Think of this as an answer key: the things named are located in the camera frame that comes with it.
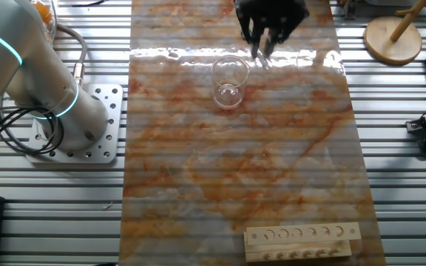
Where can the clear plastic fruit tray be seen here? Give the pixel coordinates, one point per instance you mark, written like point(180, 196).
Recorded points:
point(54, 22)

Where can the wooden test tube rack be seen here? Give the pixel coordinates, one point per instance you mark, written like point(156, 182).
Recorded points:
point(301, 251)

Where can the orange marble pattern mat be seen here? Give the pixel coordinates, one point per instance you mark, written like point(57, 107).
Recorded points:
point(216, 166)

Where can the small curled scrap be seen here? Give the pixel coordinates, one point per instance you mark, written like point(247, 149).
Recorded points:
point(108, 206)

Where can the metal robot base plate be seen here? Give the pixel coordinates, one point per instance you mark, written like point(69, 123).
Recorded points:
point(111, 111)

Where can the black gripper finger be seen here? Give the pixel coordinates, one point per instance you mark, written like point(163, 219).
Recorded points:
point(248, 35)
point(281, 35)

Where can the clear glass beaker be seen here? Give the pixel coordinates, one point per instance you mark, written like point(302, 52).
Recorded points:
point(229, 92)

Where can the clear glass test tube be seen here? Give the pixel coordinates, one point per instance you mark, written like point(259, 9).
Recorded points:
point(263, 61)

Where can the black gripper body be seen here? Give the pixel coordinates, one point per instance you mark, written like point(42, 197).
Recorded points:
point(272, 11)

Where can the orange fruit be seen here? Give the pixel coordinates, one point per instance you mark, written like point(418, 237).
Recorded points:
point(44, 12)

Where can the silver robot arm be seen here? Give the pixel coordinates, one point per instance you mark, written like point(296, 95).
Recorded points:
point(13, 66)

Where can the wooden stand with round base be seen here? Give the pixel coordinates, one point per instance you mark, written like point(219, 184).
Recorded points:
point(390, 48)

